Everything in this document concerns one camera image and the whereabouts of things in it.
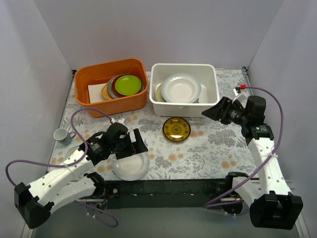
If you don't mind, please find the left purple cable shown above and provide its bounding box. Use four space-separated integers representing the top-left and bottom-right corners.
5 108 129 228

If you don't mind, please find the purple cable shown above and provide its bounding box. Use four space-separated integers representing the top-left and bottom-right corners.
203 84 284 216
5 108 129 228

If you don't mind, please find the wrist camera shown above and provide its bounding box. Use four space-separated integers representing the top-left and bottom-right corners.
233 84 248 103
110 118 126 126

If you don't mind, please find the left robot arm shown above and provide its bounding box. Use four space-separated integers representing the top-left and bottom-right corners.
14 122 148 229

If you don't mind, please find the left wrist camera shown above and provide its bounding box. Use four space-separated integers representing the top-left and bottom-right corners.
110 118 126 126

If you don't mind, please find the woven mat in bin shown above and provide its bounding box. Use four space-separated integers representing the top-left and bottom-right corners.
101 83 112 100

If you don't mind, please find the dark red plate in bin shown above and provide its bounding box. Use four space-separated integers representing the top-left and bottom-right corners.
111 74 145 98

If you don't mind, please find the orange plastic bin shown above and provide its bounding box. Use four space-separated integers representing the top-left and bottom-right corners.
74 58 149 118

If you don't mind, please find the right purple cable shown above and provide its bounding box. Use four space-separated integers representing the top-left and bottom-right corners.
203 84 284 216

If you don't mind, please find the white scalloped paper plate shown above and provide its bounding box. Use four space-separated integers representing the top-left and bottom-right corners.
112 152 150 181

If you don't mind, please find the small white bowl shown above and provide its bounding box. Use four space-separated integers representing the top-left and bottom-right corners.
65 146 79 159

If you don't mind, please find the white deep bowl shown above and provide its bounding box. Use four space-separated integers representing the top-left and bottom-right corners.
161 73 202 104

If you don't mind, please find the white plastic bin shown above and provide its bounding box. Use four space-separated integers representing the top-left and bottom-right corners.
149 63 219 118

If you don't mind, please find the yellow brown patterned plate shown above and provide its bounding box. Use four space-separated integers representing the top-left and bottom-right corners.
162 117 191 142

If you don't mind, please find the floral patterned table mat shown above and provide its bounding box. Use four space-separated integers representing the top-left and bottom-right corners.
50 69 256 180

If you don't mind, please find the green round plate in bin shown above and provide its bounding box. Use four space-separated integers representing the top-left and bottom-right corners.
114 74 142 96

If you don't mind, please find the white paper in bin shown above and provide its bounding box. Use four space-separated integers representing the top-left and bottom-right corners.
88 83 106 104

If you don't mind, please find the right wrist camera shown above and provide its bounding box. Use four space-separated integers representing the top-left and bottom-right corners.
233 84 248 103

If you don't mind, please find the aluminium frame rail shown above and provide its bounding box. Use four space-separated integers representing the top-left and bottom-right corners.
21 180 310 238

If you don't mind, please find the teal white dotted mug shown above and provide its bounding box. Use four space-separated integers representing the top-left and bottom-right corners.
53 128 76 146

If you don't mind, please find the cream plate with twig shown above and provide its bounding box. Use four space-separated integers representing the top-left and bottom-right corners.
155 84 165 102

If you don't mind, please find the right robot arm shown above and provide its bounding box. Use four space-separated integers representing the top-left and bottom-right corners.
202 96 303 230

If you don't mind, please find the grey plate in bin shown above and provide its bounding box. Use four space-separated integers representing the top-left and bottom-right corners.
108 77 119 99

